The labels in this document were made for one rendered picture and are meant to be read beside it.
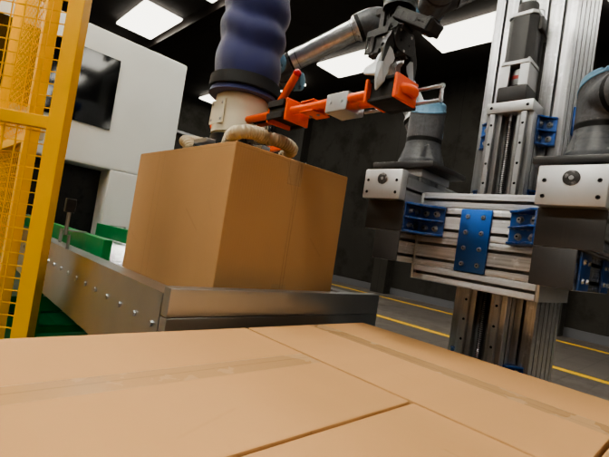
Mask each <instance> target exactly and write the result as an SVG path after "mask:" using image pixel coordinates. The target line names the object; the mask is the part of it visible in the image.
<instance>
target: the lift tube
mask: <svg viewBox="0 0 609 457"><path fill-rule="evenodd" d="M225 7H226V12H225V13H224V14H223V16H222V18H221V21H220V33H221V41H220V43H219V45H218V47H217V52H216V57H215V70H218V69H226V68H232V69H241V70H246V71H250V72H253V73H258V74H261V75H264V76H265V77H267V78H269V79H271V80H272V81H274V82H275V83H276V84H277V85H278V86H279V83H280V78H281V62H280V59H281V57H282V56H283V54H284V52H285V48H286V39H285V32H286V30H287V28H288V26H289V25H290V21H291V10H290V0H225ZM223 91H239V92H247V93H250V94H253V95H255V96H258V97H260V98H262V99H263V100H265V101H266V102H267V104H268V103H269V102H271V101H275V100H276V98H275V97H274V96H272V95H271V94H270V93H268V92H265V91H263V90H261V89H259V88H256V87H254V86H251V85H247V84H243V83H214V84H212V85H211V86H210V89H209V92H208V93H209V95H210V96H211V97H212V98H213V99H214V100H216V98H217V94H218V93H220V92H223Z"/></svg>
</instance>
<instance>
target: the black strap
mask: <svg viewBox="0 0 609 457"><path fill-rule="evenodd" d="M214 83H243V84H247V85H251V86H254V87H256V88H259V89H261V90H263V91H265V92H268V93H270V94H271V95H272V96H274V97H275V99H276V100H277V99H278V97H279V96H280V92H281V90H280V87H279V86H278V85H277V84H276V83H275V82H274V81H272V80H271V79H269V78H267V77H265V76H264V75H261V74H258V73H253V72H250V71H246V70H241V69H232V68H226V69H218V70H215V71H214V72H213V73H212V74H211V75H210V80H209V86H208V87H209V89H210V86H211V85H212V84H214Z"/></svg>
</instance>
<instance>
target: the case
mask: <svg viewBox="0 0 609 457"><path fill-rule="evenodd" d="M347 179H348V178H347V177H344V176H342V175H339V174H336V173H333V172H330V171H328V170H323V169H320V168H317V167H315V166H312V165H309V164H306V163H303V162H301V161H298V160H293V159H290V158H287V157H285V156H282V155H279V154H276V153H273V152H271V151H266V150H263V149H260V148H258V147H254V146H251V145H248V144H245V143H243V142H240V141H229V142H222V143H216V144H209V145H202V146H196V147H189V148H182V149H175V150H169V151H156V152H150V153H143V154H141V155H140V166H139V171H138V176H137V181H136V187H135V192H134V198H133V203H132V209H131V214H130V225H129V230H128V236H127V241H126V247H125V252H124V258H123V263H122V266H123V267H125V268H127V269H129V270H131V271H134V272H136V273H139V274H141V275H143V276H145V277H149V278H151V279H153V280H156V281H158V282H160V283H162V284H164V285H167V286H180V287H229V288H254V289H279V290H304V291H331V285H332V279H333V273H334V262H335V256H336V250H337V244H338V238H339V232H340V227H341V220H342V215H343V204H344V197H345V192H346V185H347Z"/></svg>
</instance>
